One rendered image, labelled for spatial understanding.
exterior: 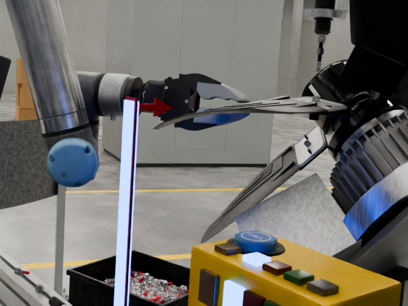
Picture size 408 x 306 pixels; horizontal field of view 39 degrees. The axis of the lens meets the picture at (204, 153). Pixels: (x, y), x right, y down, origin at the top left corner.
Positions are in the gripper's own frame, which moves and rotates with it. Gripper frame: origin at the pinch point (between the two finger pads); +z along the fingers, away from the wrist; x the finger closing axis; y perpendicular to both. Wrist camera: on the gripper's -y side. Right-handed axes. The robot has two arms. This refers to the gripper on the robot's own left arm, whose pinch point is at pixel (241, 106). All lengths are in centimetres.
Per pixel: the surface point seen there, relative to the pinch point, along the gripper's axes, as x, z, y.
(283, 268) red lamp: 14.9, 13.2, -44.8
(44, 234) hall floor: 90, -186, 279
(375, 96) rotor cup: -4.0, 20.8, 9.4
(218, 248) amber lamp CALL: 14.7, 7.0, -41.7
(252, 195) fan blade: 15.3, 1.3, 12.8
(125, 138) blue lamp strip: 6.5, -10.0, -23.5
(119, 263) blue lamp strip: 22.6, -9.8, -21.9
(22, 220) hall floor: 87, -218, 304
